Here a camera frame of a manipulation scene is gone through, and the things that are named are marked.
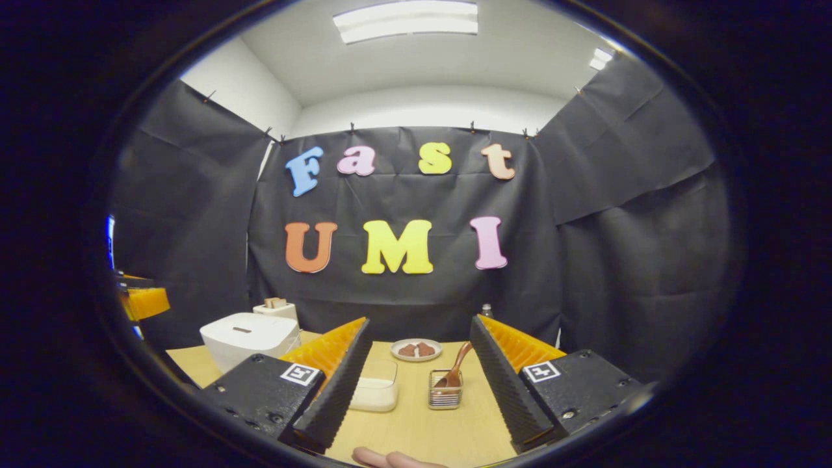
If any white round plate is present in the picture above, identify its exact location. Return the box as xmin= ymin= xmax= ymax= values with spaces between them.
xmin=391 ymin=339 xmax=443 ymax=362

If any white toaster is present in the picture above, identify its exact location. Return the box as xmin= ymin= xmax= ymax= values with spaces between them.
xmin=253 ymin=302 xmax=298 ymax=324

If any long ceiling light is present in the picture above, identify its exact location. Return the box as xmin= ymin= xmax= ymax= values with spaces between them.
xmin=333 ymin=0 xmax=478 ymax=44

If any metal mesh chopstick holder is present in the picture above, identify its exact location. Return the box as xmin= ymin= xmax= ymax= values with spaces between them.
xmin=428 ymin=369 xmax=463 ymax=410

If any white rice cooker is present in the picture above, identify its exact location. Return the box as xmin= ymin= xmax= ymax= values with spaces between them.
xmin=200 ymin=313 xmax=301 ymax=374

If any clear container of rice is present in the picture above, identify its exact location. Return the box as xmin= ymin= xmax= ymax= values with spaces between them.
xmin=349 ymin=357 xmax=398 ymax=413

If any black backdrop cloth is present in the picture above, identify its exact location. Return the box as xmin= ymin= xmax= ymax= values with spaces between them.
xmin=107 ymin=55 xmax=732 ymax=384

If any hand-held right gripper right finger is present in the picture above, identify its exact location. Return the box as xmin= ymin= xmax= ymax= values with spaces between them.
xmin=469 ymin=313 xmax=647 ymax=451

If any brown wooden spoon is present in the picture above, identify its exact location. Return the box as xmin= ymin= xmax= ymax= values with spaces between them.
xmin=434 ymin=342 xmax=473 ymax=389

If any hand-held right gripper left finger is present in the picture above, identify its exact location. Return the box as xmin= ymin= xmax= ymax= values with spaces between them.
xmin=195 ymin=317 xmax=374 ymax=454

